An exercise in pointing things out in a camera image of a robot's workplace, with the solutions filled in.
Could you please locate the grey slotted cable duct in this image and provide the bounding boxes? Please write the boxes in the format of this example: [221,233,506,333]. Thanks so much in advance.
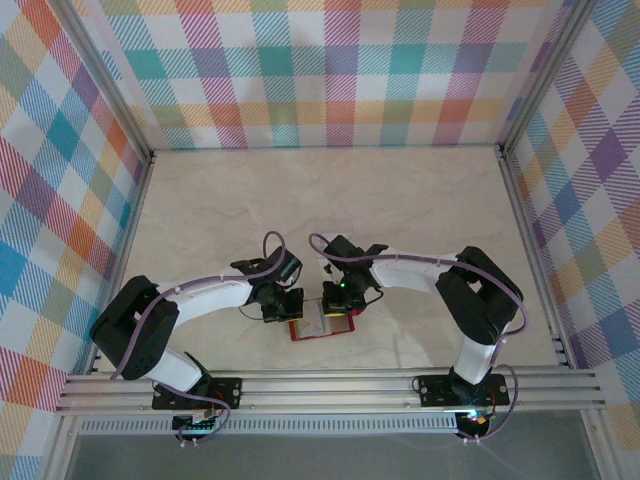
[78,418,460,435]

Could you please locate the red leather card holder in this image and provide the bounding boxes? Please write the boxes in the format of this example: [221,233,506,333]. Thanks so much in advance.
[288,298,369,343]

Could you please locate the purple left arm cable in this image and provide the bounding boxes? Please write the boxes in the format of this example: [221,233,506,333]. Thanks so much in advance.
[110,230,289,449]

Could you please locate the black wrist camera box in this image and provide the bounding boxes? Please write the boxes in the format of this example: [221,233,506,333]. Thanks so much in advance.
[324,234,364,269]
[279,253,304,286]

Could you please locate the aluminium mounting rail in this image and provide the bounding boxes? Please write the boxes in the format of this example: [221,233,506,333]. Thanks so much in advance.
[53,367,607,416]

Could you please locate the aluminium frame leg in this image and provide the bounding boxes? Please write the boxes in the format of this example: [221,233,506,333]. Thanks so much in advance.
[582,412,619,480]
[42,414,84,480]

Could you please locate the aluminium corner post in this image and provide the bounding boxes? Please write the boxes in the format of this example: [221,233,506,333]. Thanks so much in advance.
[47,0,159,164]
[497,0,600,157]

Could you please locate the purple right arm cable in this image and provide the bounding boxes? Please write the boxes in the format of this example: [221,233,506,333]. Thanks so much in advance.
[308,232,531,446]

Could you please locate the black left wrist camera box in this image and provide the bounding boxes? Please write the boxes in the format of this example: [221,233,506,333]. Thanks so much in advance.
[279,253,304,286]

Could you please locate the aluminium side rail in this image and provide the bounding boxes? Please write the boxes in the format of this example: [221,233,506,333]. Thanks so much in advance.
[496,143,574,370]
[82,149,157,376]

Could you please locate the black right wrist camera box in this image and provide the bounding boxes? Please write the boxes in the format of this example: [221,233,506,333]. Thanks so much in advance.
[324,234,364,269]

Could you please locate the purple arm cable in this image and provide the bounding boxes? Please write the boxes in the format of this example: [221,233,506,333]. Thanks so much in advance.
[110,230,289,449]
[308,232,531,446]

